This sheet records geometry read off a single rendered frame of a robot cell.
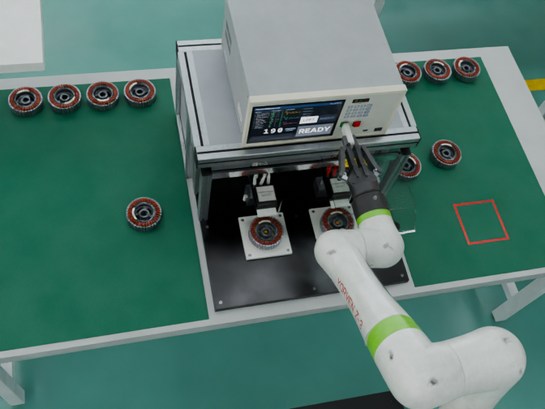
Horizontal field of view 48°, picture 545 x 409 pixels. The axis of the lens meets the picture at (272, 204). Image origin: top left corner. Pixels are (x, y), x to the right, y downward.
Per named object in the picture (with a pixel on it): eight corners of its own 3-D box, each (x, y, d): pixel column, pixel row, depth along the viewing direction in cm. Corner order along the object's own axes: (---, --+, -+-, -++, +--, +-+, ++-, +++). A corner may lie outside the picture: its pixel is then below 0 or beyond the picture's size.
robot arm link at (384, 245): (399, 273, 163) (417, 255, 154) (355, 277, 159) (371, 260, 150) (384, 225, 169) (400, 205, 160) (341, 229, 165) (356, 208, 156)
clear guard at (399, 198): (414, 232, 183) (422, 223, 178) (337, 243, 178) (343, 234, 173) (384, 141, 198) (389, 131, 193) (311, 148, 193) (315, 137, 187)
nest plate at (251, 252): (291, 254, 200) (292, 252, 199) (246, 260, 197) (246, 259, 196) (281, 213, 207) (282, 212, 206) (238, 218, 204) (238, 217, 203)
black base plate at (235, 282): (407, 282, 204) (409, 280, 202) (214, 312, 190) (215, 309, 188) (368, 162, 225) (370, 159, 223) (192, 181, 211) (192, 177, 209)
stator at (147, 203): (158, 199, 205) (157, 193, 202) (165, 229, 200) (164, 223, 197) (124, 204, 203) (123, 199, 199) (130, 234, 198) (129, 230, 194)
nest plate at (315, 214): (362, 244, 205) (362, 243, 204) (319, 251, 202) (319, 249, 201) (349, 205, 212) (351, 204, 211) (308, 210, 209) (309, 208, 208)
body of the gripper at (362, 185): (349, 207, 168) (340, 178, 172) (378, 203, 170) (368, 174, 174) (355, 193, 161) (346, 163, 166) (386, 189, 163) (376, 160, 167)
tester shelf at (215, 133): (416, 146, 190) (421, 138, 186) (195, 169, 176) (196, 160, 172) (376, 39, 210) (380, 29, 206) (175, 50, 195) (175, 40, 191)
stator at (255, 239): (285, 248, 200) (287, 243, 196) (251, 252, 197) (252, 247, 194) (278, 217, 205) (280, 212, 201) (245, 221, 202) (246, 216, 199)
